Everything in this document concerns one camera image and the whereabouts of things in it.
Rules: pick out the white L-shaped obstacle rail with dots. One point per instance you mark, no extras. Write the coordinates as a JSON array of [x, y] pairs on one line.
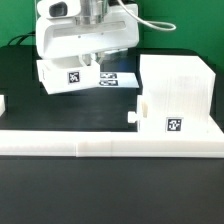
[[110, 144]]

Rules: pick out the white drawer cabinet box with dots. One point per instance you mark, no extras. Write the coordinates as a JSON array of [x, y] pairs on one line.
[[176, 95]]

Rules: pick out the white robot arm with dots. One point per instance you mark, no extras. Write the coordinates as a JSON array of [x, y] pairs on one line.
[[84, 12]]

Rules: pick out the white drawer tray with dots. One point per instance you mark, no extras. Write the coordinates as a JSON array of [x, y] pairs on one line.
[[66, 75], [133, 116]]

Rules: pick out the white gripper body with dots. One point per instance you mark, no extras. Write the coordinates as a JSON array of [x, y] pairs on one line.
[[60, 38]]

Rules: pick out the white block at left edge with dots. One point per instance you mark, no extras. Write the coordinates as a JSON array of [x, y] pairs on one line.
[[2, 104]]

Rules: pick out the white fiducial marker sheet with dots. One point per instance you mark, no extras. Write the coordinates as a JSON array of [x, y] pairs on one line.
[[118, 80]]

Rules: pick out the white front drawer tray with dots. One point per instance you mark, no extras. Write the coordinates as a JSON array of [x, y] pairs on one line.
[[133, 116]]

